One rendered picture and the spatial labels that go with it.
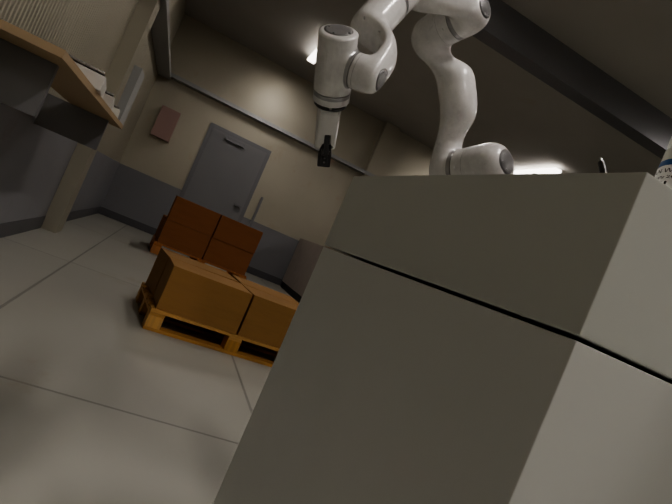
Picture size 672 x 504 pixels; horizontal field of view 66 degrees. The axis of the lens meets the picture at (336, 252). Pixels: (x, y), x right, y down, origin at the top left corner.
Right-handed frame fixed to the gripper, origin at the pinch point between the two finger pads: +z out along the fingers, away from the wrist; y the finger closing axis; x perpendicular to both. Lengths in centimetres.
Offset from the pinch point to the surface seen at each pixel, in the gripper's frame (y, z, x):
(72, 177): -291, 244, -224
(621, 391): 85, -36, 24
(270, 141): -690, 436, -71
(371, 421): 78, -15, 6
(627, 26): -340, 65, 256
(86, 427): 30, 90, -67
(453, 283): 68, -31, 13
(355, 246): 45.5, -13.6, 5.0
